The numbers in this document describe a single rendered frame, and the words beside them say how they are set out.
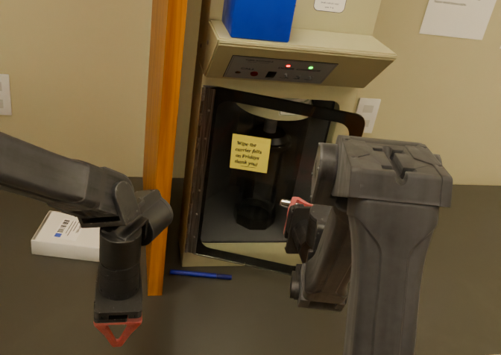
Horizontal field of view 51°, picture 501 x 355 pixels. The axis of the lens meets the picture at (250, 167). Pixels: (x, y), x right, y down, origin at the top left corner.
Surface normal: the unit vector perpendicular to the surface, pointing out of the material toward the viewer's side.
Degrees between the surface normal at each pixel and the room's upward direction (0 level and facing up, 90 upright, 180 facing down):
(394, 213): 59
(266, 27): 90
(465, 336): 0
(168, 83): 90
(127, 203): 65
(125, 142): 90
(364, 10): 90
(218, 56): 135
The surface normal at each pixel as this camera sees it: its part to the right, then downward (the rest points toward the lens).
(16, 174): 0.88, -0.04
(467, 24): 0.20, 0.50
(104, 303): 0.14, -0.86
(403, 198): -0.04, -0.05
